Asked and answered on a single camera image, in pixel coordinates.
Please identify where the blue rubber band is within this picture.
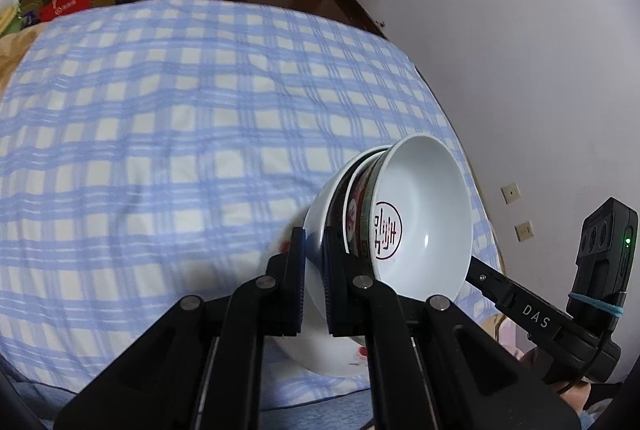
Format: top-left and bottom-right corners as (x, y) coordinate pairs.
(567, 292), (626, 316)

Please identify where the white bowl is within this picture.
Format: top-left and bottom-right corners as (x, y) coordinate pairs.
(274, 145), (401, 379)

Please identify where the dark red bowl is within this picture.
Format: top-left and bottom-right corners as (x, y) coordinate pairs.
(325, 149), (388, 261)

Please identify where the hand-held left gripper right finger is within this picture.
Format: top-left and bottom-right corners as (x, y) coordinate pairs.
(322, 226), (582, 430)

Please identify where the red striped bowl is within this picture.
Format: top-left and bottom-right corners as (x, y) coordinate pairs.
(345, 133), (473, 302)

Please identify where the blue plaid blanket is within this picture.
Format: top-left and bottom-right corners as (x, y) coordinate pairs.
(0, 0), (501, 411)

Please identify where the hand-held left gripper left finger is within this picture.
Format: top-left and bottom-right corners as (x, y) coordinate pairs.
(52, 226), (307, 430)

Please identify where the dark gripper cable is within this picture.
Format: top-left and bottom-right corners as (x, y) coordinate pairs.
(557, 330), (613, 396)

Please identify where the pink cloth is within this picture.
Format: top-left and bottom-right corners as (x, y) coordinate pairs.
(492, 315), (531, 361)

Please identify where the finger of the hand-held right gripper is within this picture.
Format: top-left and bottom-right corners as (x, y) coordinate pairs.
(464, 254), (521, 312)

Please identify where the person's right hand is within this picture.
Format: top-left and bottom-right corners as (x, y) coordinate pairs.
(517, 342), (601, 416)

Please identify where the red paper bag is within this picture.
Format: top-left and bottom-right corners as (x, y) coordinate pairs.
(39, 0), (93, 23)

